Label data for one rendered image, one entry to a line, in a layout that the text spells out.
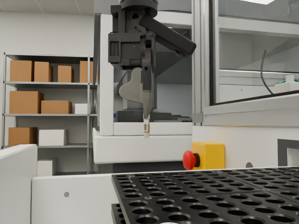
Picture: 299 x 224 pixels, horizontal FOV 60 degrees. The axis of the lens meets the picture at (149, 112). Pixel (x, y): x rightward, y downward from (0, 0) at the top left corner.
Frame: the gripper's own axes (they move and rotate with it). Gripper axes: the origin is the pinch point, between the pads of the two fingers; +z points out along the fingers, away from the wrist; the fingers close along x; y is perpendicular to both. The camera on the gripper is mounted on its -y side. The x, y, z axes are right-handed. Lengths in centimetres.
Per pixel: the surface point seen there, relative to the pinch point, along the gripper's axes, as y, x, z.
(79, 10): 143, -358, -182
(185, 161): -6.8, -5.3, 10.0
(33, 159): 10.8, 21.4, 5.9
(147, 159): 5, -51, 16
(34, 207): 10.2, 22.1, 10.8
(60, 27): 182, -370, -159
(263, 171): -13.8, 19.0, 7.3
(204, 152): -10.4, -3.5, 7.8
